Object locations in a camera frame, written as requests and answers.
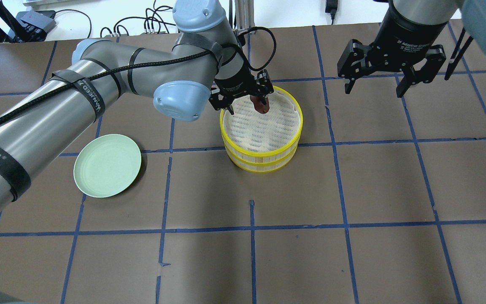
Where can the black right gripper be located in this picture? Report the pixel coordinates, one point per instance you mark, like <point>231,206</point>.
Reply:
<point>409,33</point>

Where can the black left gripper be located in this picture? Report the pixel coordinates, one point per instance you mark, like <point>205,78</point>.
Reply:
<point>233,79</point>

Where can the brown steamed bun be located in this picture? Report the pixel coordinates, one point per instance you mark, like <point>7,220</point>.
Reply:
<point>258,106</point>

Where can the yellow bamboo steamer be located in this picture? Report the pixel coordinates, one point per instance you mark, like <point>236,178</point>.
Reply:
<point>260,164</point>
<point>263,135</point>

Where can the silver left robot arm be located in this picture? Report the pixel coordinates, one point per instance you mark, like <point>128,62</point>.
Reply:
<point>205,65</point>

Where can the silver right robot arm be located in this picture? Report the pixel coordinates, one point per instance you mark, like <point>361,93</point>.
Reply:
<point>473,15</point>

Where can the black power adapter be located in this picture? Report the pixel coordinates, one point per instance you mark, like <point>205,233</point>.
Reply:
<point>331,6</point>

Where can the green round plate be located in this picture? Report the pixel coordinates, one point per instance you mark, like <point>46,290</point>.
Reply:
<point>107,166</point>

